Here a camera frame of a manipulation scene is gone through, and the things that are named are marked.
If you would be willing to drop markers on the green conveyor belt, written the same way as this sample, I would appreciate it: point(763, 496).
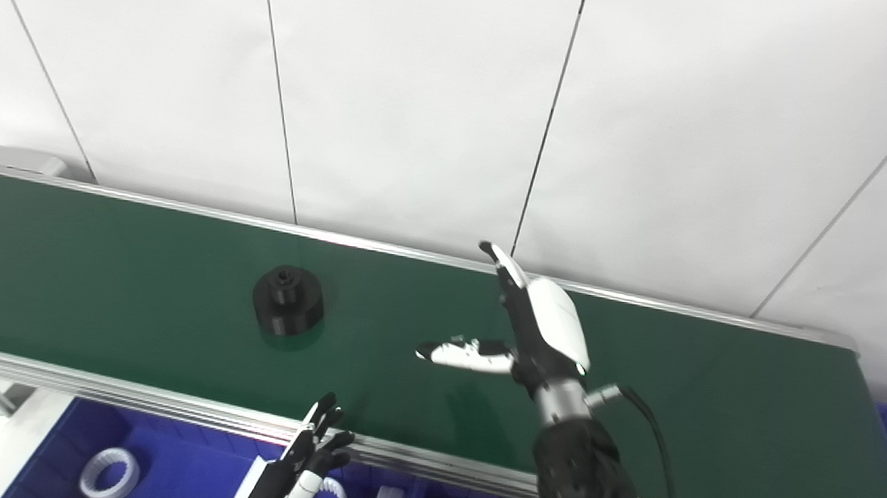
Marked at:
point(177, 410)
point(146, 279)

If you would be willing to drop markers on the black round flanged part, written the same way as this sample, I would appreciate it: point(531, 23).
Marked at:
point(287, 301)

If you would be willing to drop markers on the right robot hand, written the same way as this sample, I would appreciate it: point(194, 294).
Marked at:
point(557, 323)

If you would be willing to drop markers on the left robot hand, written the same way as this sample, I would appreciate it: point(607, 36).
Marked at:
point(303, 473)

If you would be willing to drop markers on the blue bin with white rings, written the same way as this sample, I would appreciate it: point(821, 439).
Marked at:
point(174, 462)

